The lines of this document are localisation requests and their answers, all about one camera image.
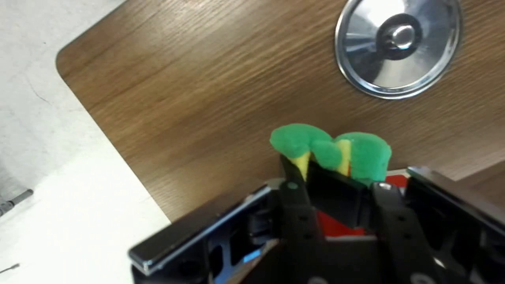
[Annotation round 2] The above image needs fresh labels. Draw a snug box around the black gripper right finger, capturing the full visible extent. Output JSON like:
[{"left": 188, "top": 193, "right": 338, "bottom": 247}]
[{"left": 306, "top": 160, "right": 440, "bottom": 284}]

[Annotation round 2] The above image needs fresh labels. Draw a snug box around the green and yellow plush toy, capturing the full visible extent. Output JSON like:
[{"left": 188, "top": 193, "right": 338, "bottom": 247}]
[{"left": 268, "top": 122, "right": 393, "bottom": 187}]

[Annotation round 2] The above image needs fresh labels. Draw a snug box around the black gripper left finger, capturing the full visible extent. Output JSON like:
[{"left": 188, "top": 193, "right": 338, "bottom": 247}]
[{"left": 276, "top": 155, "right": 323, "bottom": 284}]

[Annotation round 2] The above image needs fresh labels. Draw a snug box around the small metal bowl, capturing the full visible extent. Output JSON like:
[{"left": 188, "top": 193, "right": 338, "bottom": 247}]
[{"left": 333, "top": 0, "right": 464, "bottom": 102}]

